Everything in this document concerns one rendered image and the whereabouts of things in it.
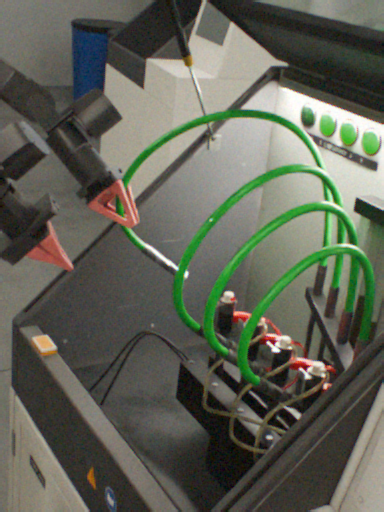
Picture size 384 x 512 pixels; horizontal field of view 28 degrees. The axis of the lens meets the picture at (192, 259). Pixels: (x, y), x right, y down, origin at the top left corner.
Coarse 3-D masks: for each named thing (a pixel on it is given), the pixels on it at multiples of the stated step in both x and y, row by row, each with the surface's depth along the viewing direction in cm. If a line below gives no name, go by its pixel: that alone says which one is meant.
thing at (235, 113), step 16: (224, 112) 125; (240, 112) 125; (256, 112) 125; (176, 128) 125; (192, 128) 125; (288, 128) 127; (160, 144) 125; (304, 144) 129; (144, 160) 126; (320, 160) 130; (128, 176) 127
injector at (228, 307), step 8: (224, 304) 130; (232, 304) 130; (224, 312) 130; (232, 312) 130; (224, 320) 131; (232, 320) 131; (216, 328) 131; (224, 328) 131; (232, 328) 132; (224, 336) 132; (216, 360) 135; (216, 368) 135
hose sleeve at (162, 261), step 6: (150, 246) 133; (144, 252) 133; (150, 252) 133; (156, 252) 133; (150, 258) 134; (156, 258) 133; (162, 258) 134; (162, 264) 134; (168, 264) 134; (174, 264) 135; (168, 270) 135; (174, 270) 135; (174, 276) 135
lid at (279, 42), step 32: (224, 0) 140; (256, 0) 132; (288, 0) 121; (320, 0) 112; (352, 0) 104; (256, 32) 147; (288, 32) 133; (320, 32) 124; (352, 32) 117; (320, 64) 141; (352, 64) 128
